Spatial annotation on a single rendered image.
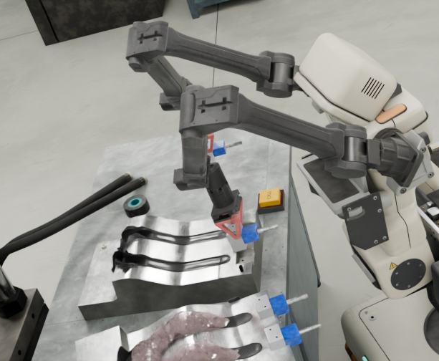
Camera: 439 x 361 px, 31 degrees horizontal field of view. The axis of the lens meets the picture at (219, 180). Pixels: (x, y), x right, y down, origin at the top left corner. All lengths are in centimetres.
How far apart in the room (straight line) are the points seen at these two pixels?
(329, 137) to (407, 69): 282
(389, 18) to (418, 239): 306
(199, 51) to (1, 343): 101
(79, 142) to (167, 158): 203
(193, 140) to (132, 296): 73
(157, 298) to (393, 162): 76
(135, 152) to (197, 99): 134
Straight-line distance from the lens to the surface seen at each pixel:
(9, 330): 239
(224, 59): 198
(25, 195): 448
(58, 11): 607
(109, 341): 200
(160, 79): 214
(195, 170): 183
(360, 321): 269
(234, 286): 208
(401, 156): 175
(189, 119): 152
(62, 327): 227
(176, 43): 192
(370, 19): 508
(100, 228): 255
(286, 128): 158
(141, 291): 213
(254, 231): 202
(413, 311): 269
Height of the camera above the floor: 224
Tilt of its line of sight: 35 degrees down
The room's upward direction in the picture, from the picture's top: 19 degrees counter-clockwise
